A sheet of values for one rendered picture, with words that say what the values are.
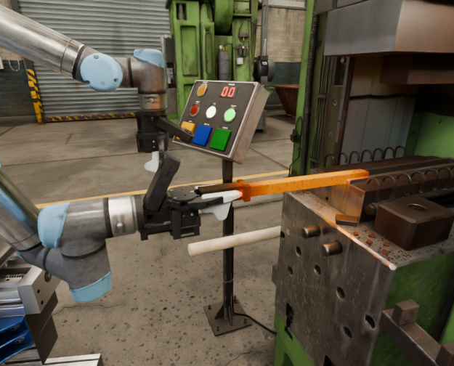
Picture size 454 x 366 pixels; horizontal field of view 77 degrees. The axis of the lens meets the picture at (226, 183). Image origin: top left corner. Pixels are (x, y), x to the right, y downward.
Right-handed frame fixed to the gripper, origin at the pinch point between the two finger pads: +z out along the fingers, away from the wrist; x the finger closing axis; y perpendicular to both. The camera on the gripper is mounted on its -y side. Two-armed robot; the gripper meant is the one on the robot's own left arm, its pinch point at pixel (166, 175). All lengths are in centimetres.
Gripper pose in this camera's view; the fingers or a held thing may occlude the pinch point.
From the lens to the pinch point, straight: 89.9
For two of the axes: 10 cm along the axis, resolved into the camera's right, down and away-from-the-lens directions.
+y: -9.9, 0.4, -1.0
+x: 1.1, 3.7, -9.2
